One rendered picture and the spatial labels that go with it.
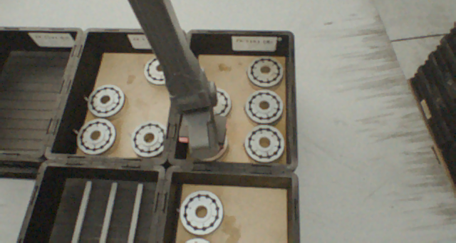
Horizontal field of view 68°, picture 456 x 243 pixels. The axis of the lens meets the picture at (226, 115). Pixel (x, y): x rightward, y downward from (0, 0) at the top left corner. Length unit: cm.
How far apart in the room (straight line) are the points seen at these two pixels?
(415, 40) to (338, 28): 110
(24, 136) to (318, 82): 90
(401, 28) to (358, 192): 151
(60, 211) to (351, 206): 77
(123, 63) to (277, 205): 62
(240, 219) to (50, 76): 71
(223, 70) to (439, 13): 180
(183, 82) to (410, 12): 206
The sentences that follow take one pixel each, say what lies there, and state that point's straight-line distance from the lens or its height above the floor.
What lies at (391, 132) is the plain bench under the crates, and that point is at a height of 70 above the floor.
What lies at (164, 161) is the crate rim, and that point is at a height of 93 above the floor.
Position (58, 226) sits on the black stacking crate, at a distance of 96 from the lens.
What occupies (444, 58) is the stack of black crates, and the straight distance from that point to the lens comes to 174.
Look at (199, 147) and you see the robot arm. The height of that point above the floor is 108.
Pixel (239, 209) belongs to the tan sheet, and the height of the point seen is 83.
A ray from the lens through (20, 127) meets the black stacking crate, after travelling 112.
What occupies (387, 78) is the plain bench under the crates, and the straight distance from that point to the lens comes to 124.
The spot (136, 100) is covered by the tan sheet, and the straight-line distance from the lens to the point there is 101.
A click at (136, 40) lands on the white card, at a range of 104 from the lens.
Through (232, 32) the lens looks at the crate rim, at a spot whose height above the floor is 93.
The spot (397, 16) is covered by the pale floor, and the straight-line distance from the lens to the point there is 244.
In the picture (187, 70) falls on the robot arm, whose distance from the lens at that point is 56.
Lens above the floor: 167
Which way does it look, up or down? 64 degrees down
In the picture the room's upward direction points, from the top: 7 degrees counter-clockwise
